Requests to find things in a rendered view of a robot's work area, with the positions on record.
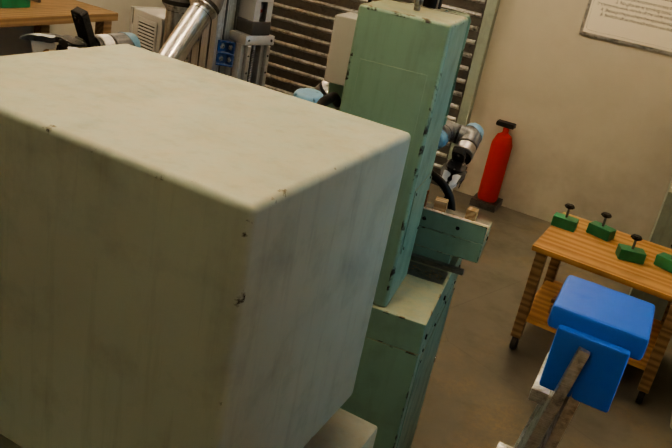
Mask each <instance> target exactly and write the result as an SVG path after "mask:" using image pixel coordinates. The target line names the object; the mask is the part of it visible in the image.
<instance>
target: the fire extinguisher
mask: <svg viewBox="0 0 672 448"><path fill-rule="evenodd" d="M496 125H498V126H502V127H504V128H503V131H502V132H500V133H497V135H496V136H495V138H494V139H493V140H492V143H491V146H490V150H489V154H488V157H487V161H486V165H485V168H484V172H483V176H482V179H481V183H480V187H479V191H478V192H477V193H476V194H475V195H474V196H473V197H471V199H470V203H469V204H470V205H473V206H476V207H478V208H481V209H484V210H487V211H490V212H493V213H494V212H495V211H496V210H497V209H498V208H499V207H500V206H501V205H502V202H503V199H501V198H498V196H499V192H500V189H501V185H502V182H503V178H504V175H505V171H506V168H507V164H508V161H509V157H510V154H511V150H512V137H511V136H510V135H509V134H508V132H509V129H512V130H513V129H515V128H516V124H515V123H511V122H508V121H505V120H501V119H499V120H497V122H496Z"/></svg>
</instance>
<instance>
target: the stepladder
mask: <svg viewBox="0 0 672 448"><path fill-rule="evenodd" d="M654 313H655V305H653V304H652V303H649V302H646V301H643V300H641V299H638V298H635V297H632V296H629V295H627V294H624V293H621V292H618V291H615V290H613V289H610V288H607V287H604V286H601V285H598V284H596V283H593V282H590V281H587V280H584V279H582V278H579V277H576V276H573V275H569V276H568V277H567V278H566V280H565V282H564V284H563V286H562V288H561V290H560V292H559V294H558V296H557V298H556V300H555V302H554V304H553V306H552V308H551V311H550V314H549V317H548V320H547V322H548V325H549V326H550V327H552V328H555V329H557V331H556V334H555V337H554V340H553V342H552V345H551V348H550V351H549V352H548V353H547V356H546V358H545V360H544V362H543V364H542V367H541V369H540V371H539V373H538V375H537V377H536V380H535V382H534V384H533V386H532V389H531V391H530V394H529V397H528V399H529V400H531V401H533V402H536V403H538V404H537V406H536V408H535V410H534V411H533V413H532V415H531V417H530V418H529V420H528V422H527V424H526V426H525V427H524V429H523V431H522V433H521V435H520V436H519V438H518V440H517V442H516V443H515V445H514V447H511V446H509V445H506V444H504V443H502V442H499V443H498V445H497V447H496V448H557V446H558V444H559V442H560V440H561V438H562V436H563V434H564V432H565V430H566V428H567V426H568V424H569V423H570V421H571V419H572V417H573V415H574V413H575V411H576V409H577V407H578V405H579V403H580V402H581V403H584V404H586V405H588V406H591V407H593V408H596V409H598V410H600V411H603V412H606V413H607V412H608V411H609V409H610V406H611V404H612V401H613V399H614V396H615V393H616V391H617V388H618V386H619V383H620V380H621V378H622V375H623V373H624V370H625V368H626V365H627V362H628V360H629V357H630V358H633V359H635V360H641V359H642V358H643V356H644V354H645V351H646V349H647V346H648V344H649V339H650V334H651V329H652V324H653V318H654Z"/></svg>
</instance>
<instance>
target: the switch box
mask: <svg viewBox="0 0 672 448"><path fill-rule="evenodd" d="M357 15H358V14H356V13H352V12H347V13H342V14H337V15H336V16H335V19H334V25H333V31H332V36H331V42H330V47H329V53H328V59H327V64H326V70H325V75H324V81H326V82H330V83H334V84H338V85H342V86H344V84H345V78H346V73H347V68H348V62H349V57H350V52H351V47H352V41H353V36H354V31H355V26H356V20H357Z"/></svg>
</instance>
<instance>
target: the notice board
mask: <svg viewBox="0 0 672 448"><path fill-rule="evenodd" d="M579 34H582V35H586V36H590V37H595V38H599V39H603V40H607V41H611V42H616V43H620V44H624V45H628V46H632V47H637V48H641V49H645V50H649V51H654V52H658V53H662V54H666V55H670V56H672V0H589V1H588V4H587V8H586V11H585V14H584V18H583V21H582V24H581V28H580V31H579Z"/></svg>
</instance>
